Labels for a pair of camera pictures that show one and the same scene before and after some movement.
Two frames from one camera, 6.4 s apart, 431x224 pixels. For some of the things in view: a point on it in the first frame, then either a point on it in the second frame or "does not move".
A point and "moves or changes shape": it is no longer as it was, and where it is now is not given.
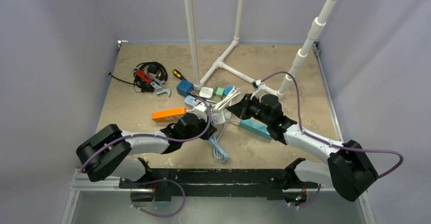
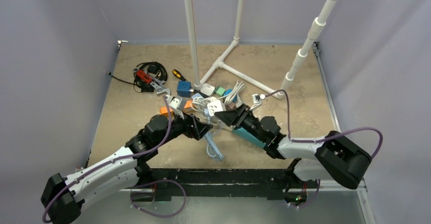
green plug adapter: x=219 y=91 does not move
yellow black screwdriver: x=178 y=74 does not move
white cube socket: x=218 y=118 moves or changes shape
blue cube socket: x=184 y=88 does not move
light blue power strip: x=189 y=100 to x=196 y=95
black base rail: x=273 y=183 does not move
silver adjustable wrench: x=157 y=85 does not move
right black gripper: x=245 y=107 to x=241 y=115
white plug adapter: x=206 y=92 moves or changes shape
